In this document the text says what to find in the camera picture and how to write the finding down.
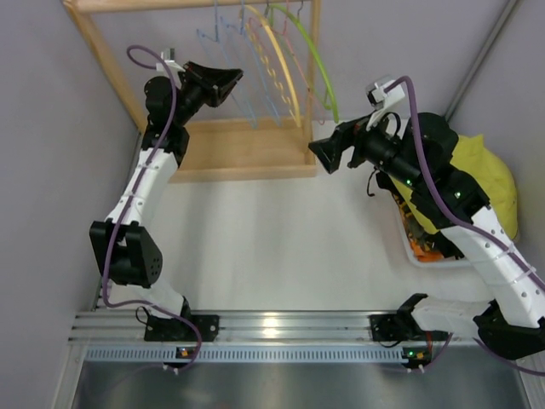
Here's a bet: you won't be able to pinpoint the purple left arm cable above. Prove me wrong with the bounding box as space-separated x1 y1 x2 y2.
101 44 204 372

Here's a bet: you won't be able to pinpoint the orange patterned clothes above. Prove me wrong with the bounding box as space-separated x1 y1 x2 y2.
393 193 456 259

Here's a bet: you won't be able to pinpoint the yellow-green trousers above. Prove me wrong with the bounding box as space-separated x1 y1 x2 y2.
389 134 520 244

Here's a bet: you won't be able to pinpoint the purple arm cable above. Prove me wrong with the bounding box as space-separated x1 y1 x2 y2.
382 75 545 378
101 44 204 372

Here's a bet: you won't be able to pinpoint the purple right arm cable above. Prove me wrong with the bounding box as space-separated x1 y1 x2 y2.
382 75 545 378

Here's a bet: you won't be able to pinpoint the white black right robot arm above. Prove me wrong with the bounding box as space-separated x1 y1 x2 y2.
308 112 544 360

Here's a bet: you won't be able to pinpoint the black clothes pile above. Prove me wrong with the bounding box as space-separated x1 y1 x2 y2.
366 111 468 259

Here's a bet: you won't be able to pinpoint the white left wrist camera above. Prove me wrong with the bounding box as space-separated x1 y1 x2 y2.
156 48 185 72

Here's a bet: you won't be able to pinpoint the white laundry basket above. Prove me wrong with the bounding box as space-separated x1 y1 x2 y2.
396 203 471 269

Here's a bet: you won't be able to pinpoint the aluminium mounting rail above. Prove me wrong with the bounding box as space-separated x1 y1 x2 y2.
67 309 533 364

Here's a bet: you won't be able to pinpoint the yellow plastic hanger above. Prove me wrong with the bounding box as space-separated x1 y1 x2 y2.
244 3 303 129

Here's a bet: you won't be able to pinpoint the blue wire hanger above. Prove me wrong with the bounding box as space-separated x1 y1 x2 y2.
196 1 258 129
220 1 281 125

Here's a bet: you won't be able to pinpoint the green plastic hanger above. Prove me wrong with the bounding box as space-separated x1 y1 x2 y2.
267 2 339 124

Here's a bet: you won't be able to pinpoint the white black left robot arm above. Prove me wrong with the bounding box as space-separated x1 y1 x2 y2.
89 62 244 343

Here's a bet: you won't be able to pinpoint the wooden clothes rack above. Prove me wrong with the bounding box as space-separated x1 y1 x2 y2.
63 1 317 183

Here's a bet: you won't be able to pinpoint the pink wire hanger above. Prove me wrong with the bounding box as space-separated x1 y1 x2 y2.
245 3 331 127

